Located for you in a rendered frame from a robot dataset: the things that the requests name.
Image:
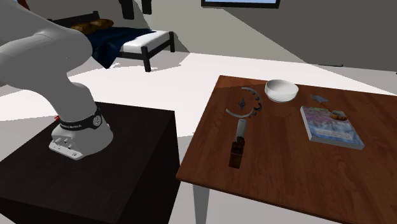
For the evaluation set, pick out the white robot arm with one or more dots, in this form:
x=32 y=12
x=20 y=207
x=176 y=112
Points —
x=40 y=62

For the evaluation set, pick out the white bowl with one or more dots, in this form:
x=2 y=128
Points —
x=281 y=90

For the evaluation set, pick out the dark robot stand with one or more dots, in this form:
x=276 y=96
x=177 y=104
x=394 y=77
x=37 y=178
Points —
x=118 y=173

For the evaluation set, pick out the bed with dark blue blanket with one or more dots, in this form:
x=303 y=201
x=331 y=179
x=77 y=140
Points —
x=124 y=42

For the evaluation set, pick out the brown wooden table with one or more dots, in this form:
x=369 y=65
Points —
x=288 y=167

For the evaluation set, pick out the colourful book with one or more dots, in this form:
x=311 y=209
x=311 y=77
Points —
x=328 y=127

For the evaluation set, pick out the dark framed wall picture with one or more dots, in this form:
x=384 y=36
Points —
x=240 y=2

